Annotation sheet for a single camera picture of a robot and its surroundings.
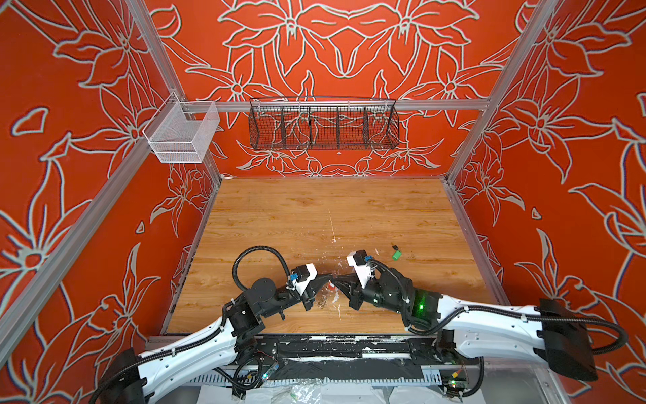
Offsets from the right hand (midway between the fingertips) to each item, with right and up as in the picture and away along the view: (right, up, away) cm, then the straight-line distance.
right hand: (331, 277), depth 69 cm
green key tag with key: (+27, +1, +26) cm, 37 cm away
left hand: (0, +2, -2) cm, 3 cm away
